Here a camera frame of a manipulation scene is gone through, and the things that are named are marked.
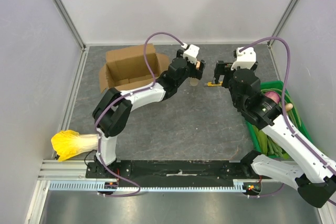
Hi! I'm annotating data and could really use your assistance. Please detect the yellow utility knife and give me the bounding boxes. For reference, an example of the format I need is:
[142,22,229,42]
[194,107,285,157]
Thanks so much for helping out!
[204,81,223,87]

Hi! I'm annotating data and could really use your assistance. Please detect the brown cardboard express box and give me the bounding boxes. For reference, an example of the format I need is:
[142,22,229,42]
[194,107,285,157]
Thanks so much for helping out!
[99,44,171,92]

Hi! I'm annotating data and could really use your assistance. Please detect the gold capped amber bottle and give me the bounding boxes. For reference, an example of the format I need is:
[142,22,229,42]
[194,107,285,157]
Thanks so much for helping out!
[190,78,199,87]

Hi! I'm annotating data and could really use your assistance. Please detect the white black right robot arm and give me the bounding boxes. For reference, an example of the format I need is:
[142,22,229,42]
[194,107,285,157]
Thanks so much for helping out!
[213,61,335,208]

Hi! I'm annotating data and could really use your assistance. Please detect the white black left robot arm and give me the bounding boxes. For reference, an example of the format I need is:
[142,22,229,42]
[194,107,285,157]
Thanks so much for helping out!
[92,58,205,178]

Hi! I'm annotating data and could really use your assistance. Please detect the purple onion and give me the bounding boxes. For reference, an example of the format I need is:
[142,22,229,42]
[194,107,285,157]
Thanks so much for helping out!
[264,91,281,104]

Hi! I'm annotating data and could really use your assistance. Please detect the brown mushroom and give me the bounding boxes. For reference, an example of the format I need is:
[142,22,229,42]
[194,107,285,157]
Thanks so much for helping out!
[285,103,293,112]

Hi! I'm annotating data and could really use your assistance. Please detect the green plastic vegetable tray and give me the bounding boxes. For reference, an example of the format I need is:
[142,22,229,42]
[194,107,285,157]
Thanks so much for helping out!
[246,81,311,158]

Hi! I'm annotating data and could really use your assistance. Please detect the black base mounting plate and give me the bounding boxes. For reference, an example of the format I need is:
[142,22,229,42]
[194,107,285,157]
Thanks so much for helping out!
[85,159,272,179]

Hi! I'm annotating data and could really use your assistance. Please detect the yellow napa cabbage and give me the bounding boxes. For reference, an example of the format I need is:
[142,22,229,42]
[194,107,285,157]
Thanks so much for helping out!
[51,130,99,162]

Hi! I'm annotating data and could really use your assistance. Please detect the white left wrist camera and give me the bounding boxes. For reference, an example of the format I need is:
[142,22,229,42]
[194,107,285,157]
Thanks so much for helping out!
[177,43,199,65]

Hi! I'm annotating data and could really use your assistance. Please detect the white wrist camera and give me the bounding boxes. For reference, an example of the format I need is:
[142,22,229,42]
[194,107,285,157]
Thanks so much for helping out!
[177,43,199,65]
[231,47,257,70]

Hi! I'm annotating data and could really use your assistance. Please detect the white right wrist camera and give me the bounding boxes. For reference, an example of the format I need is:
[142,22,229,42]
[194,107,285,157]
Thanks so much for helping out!
[231,47,257,70]

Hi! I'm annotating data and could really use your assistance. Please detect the slotted cable duct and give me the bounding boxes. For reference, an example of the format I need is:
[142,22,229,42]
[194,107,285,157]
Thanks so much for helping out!
[49,180,246,193]

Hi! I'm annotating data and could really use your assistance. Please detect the aluminium frame rail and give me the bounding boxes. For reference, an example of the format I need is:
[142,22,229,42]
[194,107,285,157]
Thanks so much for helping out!
[38,160,259,181]

